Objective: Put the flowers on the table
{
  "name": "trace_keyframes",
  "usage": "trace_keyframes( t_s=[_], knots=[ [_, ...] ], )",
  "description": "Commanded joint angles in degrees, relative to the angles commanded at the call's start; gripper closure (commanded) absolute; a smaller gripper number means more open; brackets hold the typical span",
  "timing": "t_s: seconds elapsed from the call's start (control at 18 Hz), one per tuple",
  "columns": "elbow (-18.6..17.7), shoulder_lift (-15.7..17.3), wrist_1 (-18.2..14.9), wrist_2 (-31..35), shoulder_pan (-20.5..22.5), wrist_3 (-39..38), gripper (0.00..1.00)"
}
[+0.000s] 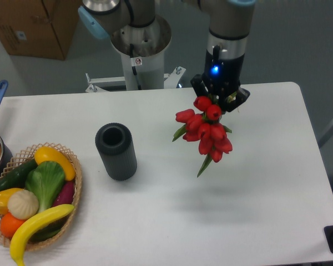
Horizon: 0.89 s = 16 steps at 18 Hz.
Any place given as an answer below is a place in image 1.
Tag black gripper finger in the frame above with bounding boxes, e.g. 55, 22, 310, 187
190, 74, 214, 98
223, 87, 250, 112

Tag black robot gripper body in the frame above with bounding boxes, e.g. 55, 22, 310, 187
204, 51, 245, 103

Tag red tulip bouquet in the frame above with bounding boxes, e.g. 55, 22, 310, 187
173, 96, 233, 176

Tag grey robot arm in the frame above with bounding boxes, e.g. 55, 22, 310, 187
78, 1, 255, 112

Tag dark grey ribbed vase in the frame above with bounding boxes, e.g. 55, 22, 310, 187
95, 122, 137, 181

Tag brown cardboard box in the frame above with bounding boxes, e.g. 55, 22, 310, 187
0, 0, 82, 60

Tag purple eggplant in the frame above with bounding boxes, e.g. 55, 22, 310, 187
52, 181, 74, 207

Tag green lettuce leaf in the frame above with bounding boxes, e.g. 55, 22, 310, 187
25, 161, 65, 213

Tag woven wicker basket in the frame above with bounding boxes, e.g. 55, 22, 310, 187
0, 142, 82, 252

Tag dark green cucumber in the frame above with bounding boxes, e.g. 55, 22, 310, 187
0, 159, 37, 191

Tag white steamed bun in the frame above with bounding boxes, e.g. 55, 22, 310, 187
7, 190, 39, 220

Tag yellow bell pepper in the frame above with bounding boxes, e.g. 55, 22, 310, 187
0, 188, 23, 215

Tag orange fruit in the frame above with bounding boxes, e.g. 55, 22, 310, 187
0, 212, 25, 239

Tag yellow banana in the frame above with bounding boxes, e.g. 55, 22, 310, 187
9, 204, 75, 266

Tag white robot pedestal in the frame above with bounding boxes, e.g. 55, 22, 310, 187
85, 15, 186, 93

